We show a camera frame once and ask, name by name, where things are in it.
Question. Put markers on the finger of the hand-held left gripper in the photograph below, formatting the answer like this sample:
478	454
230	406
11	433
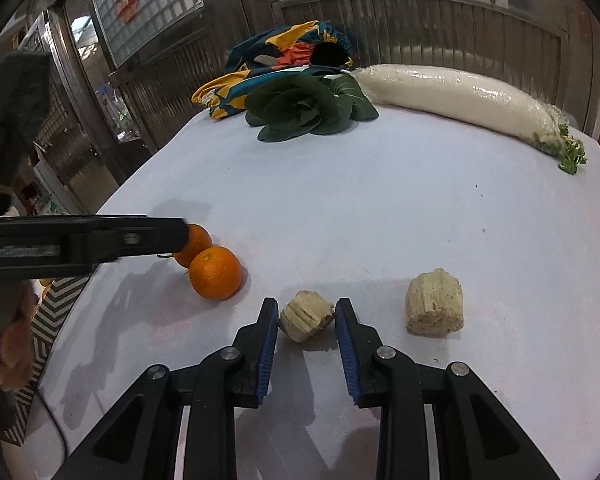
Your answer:
105	240

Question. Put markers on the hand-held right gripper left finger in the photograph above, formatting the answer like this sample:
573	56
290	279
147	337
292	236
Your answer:
265	350

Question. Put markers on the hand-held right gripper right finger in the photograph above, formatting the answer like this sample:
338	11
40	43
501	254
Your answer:
347	355

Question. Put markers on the peeled sugarcane piece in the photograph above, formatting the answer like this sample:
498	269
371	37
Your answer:
305	316
432	310

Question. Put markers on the orange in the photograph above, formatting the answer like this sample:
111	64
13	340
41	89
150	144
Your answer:
215	272
199	242

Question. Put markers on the person's left hand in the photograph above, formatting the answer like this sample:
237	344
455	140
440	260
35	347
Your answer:
15	355

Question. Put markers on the round red sign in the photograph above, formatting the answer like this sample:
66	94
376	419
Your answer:
127	3

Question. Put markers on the colourful patterned cloth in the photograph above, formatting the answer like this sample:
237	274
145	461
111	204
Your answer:
230	92

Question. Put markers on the green leafy vegetable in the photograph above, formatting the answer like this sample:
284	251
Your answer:
290	105

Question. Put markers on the white daikon radish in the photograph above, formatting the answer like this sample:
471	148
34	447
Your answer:
455	95

